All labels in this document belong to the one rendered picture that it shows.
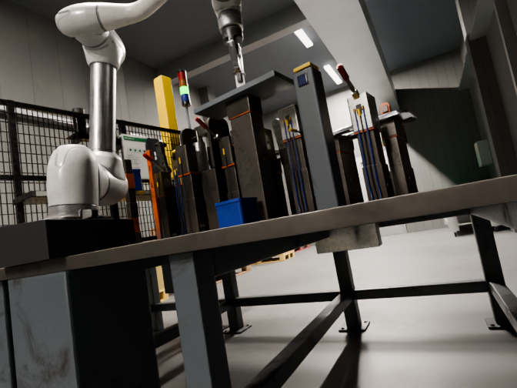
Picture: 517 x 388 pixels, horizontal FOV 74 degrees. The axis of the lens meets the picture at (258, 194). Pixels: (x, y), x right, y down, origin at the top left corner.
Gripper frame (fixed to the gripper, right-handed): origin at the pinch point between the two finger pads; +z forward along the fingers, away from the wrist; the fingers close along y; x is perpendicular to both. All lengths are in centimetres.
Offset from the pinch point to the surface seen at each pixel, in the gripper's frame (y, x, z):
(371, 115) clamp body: -5.3, -41.3, 23.2
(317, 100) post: -16.1, -25.0, 18.2
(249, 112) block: -5.7, -2.4, 13.4
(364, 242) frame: 69, -38, 68
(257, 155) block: -5.8, -2.5, 28.6
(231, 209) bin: -14.3, 6.8, 45.4
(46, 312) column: -29, 63, 67
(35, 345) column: -27, 71, 76
